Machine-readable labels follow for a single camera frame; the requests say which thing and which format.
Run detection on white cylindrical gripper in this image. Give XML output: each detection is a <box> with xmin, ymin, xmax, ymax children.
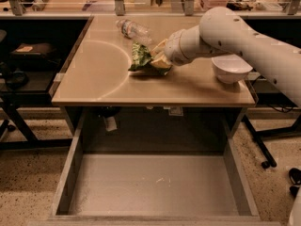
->
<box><xmin>150</xmin><ymin>29</ymin><xmax>191</xmax><ymax>69</ymax></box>

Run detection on green jalapeno chip bag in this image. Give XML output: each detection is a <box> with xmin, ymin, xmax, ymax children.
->
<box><xmin>128</xmin><ymin>42</ymin><xmax>172</xmax><ymax>75</ymax></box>

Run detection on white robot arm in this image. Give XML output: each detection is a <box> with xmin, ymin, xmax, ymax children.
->
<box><xmin>152</xmin><ymin>7</ymin><xmax>301</xmax><ymax>106</ymax></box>

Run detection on open grey drawer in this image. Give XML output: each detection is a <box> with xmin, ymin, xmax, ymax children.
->
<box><xmin>28</xmin><ymin>107</ymin><xmax>280</xmax><ymax>226</ymax></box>

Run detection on clear plastic water bottle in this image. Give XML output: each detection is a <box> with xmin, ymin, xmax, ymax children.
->
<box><xmin>116</xmin><ymin>19</ymin><xmax>152</xmax><ymax>46</ymax></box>

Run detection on white bowl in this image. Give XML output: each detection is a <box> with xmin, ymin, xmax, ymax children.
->
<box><xmin>212</xmin><ymin>55</ymin><xmax>252</xmax><ymax>84</ymax></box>

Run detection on white paper tag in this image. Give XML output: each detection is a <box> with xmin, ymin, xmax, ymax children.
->
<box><xmin>103</xmin><ymin>117</ymin><xmax>118</xmax><ymax>132</ymax></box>

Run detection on black headphones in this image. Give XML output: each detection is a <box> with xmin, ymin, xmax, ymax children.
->
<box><xmin>0</xmin><ymin>62</ymin><xmax>29</xmax><ymax>89</ymax></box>

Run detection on black shoe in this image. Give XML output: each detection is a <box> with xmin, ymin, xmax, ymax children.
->
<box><xmin>289</xmin><ymin>168</ymin><xmax>301</xmax><ymax>186</ymax></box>

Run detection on black table leg frame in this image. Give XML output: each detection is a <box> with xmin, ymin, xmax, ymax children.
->
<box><xmin>242</xmin><ymin>115</ymin><xmax>301</xmax><ymax>169</ymax></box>

